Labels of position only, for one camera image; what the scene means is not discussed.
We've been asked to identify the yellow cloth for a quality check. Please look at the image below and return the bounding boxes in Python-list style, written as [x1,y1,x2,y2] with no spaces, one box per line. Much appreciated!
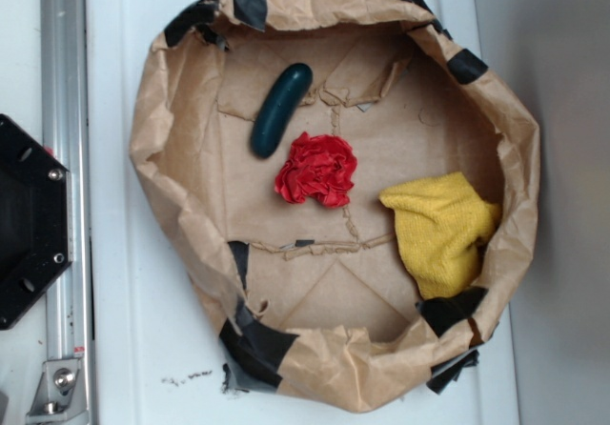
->
[378,172,502,300]

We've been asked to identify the crumpled red paper ball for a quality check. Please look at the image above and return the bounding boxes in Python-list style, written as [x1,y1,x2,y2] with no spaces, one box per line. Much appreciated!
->
[274,132,357,208]

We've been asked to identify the brown paper bag tray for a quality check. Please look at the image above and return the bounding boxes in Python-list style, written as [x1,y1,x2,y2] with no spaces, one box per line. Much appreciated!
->
[130,0,540,413]

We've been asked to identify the dark green cucumber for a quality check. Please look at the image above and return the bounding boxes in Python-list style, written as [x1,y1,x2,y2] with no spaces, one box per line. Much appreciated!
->
[250,63,313,158]

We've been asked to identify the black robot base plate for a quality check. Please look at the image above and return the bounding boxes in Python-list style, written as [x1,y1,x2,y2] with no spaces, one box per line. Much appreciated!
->
[1,114,71,331]

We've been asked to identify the aluminium frame rail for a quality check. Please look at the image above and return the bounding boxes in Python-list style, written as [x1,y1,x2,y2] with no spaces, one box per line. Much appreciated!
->
[41,0,98,424]

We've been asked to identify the metal corner bracket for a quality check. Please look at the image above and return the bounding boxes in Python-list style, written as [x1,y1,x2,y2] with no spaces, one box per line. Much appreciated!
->
[26,358,87,424]

